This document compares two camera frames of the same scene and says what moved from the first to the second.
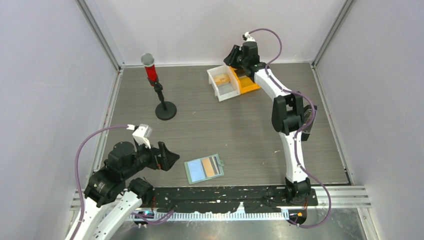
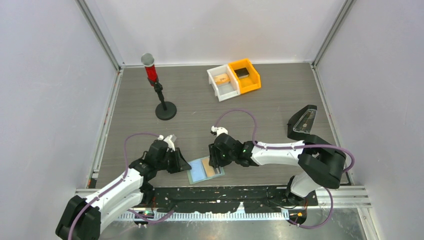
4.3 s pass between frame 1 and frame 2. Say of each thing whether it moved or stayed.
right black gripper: moved
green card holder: stayed
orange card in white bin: stayed
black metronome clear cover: stayed
